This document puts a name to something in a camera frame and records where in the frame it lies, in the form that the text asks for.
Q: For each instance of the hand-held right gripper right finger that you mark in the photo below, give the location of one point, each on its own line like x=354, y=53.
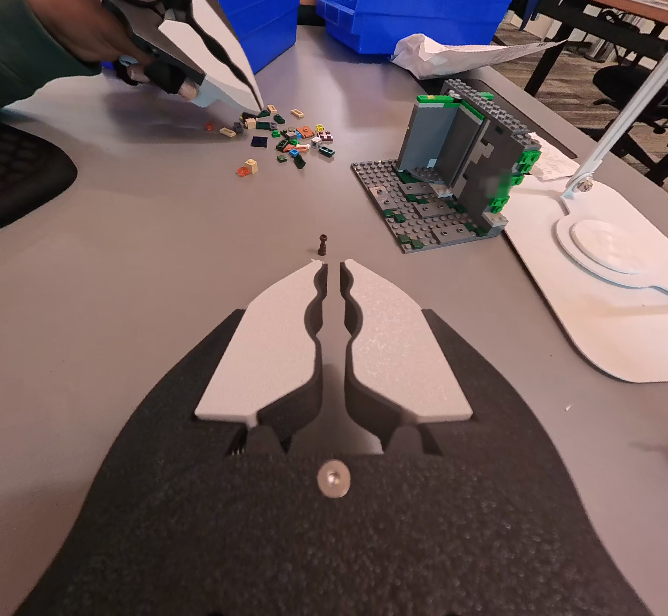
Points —
x=407, y=365

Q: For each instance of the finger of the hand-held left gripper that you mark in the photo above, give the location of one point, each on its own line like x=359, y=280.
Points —
x=224, y=39
x=208, y=65

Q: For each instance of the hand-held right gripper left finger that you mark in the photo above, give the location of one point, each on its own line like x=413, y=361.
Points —
x=261, y=360

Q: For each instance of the pile of small toy bricks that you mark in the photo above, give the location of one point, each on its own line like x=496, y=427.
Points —
x=308, y=131

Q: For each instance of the dark brown post piece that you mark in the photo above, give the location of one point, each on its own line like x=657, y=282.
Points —
x=323, y=245

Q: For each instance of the person's left forearm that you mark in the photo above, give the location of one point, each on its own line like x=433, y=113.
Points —
x=15, y=42

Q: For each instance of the person's left hand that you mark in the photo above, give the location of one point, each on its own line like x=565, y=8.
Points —
x=62, y=15

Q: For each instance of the blue plastic bin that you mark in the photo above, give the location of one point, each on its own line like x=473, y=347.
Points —
x=261, y=0
x=417, y=0

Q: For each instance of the black mesh office chair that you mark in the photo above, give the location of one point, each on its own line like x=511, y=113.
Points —
x=31, y=172

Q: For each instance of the white crumpled paper bag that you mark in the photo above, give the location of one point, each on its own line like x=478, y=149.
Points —
x=443, y=55

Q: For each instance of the grey green brick model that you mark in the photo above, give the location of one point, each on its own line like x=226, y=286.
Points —
x=443, y=146

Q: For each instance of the small printed paper sheet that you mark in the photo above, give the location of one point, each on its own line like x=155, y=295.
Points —
x=553, y=162

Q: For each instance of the white lamp base plate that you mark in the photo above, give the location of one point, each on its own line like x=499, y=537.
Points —
x=600, y=303

